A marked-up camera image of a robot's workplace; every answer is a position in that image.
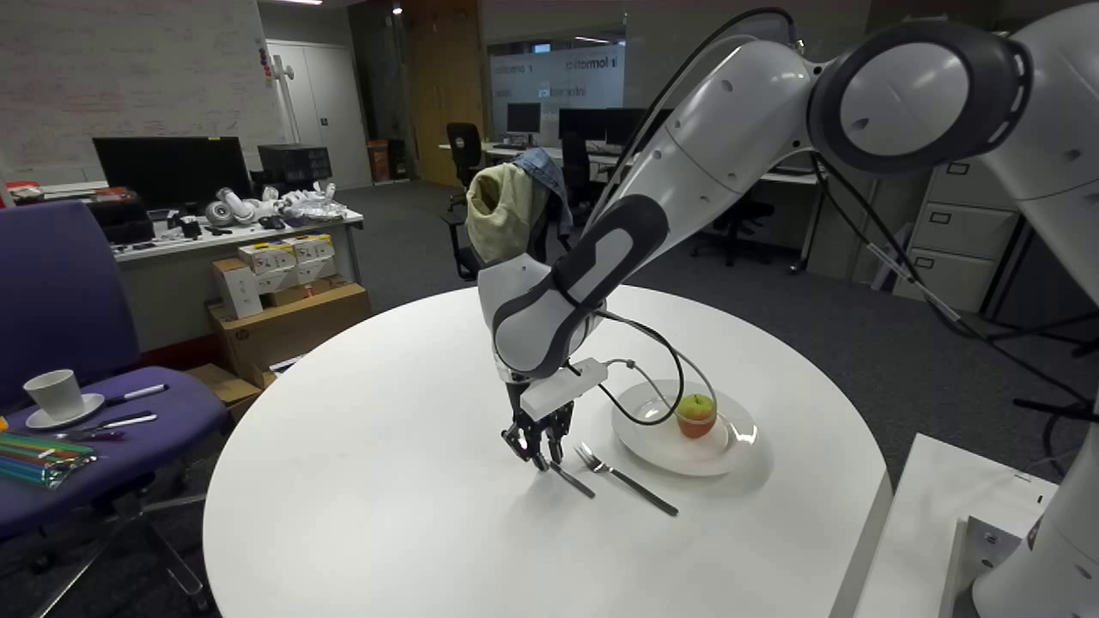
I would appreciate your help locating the purple chair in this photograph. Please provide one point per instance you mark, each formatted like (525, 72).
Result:
(60, 300)

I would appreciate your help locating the white cup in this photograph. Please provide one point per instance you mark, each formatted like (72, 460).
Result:
(56, 393)

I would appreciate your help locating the white saucer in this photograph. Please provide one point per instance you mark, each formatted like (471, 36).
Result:
(90, 403)

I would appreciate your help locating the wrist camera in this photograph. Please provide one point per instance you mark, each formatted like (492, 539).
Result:
(558, 390)

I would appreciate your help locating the silver fork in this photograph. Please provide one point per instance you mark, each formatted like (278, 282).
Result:
(631, 483)

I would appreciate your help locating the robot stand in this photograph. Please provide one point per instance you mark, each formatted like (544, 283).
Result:
(910, 532)

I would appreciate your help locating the office chair draped with clothes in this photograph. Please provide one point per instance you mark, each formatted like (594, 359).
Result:
(506, 210)

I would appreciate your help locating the white double door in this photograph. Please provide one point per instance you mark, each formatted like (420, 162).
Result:
(322, 112)

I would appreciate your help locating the heap of white robot parts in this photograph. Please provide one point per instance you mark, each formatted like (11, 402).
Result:
(283, 204)

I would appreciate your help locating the row of monitors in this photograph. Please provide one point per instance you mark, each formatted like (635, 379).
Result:
(584, 124)

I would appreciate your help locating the purple pen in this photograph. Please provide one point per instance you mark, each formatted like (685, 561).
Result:
(90, 435)

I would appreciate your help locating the silver and black pen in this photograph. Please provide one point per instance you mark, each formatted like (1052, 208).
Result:
(129, 421)

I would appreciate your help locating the orange bin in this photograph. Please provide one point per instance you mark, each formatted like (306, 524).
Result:
(379, 161)

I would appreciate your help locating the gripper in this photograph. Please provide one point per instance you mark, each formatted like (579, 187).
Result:
(516, 403)

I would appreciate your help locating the green and red apple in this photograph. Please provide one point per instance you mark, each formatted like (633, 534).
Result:
(696, 415)

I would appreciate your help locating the black box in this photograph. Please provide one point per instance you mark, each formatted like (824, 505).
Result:
(296, 165)

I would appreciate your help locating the small cardboard box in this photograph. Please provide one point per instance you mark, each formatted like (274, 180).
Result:
(225, 386)

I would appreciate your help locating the black office chair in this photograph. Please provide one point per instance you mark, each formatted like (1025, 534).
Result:
(738, 223)
(464, 150)

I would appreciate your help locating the grey filing cabinet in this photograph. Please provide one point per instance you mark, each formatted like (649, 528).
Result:
(962, 232)

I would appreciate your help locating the whiteboard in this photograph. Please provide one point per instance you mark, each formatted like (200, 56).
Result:
(129, 77)

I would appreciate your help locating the black monitor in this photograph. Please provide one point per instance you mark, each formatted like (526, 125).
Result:
(172, 170)

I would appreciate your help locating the silver knife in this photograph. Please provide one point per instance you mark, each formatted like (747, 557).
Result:
(573, 481)

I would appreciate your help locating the packet of coloured straws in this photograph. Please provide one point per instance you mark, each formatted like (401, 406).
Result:
(39, 459)

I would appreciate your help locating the stack of white boxes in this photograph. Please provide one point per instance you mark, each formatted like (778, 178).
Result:
(275, 262)

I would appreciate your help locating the large cardboard box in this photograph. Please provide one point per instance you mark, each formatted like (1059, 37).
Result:
(292, 330)

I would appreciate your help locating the grey desk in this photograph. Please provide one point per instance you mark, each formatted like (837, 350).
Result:
(172, 283)

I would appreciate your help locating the white plate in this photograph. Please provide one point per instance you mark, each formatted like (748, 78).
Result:
(661, 446)

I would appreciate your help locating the white marker pen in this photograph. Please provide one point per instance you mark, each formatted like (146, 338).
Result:
(137, 394)

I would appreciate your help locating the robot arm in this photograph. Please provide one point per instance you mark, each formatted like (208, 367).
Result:
(730, 129)

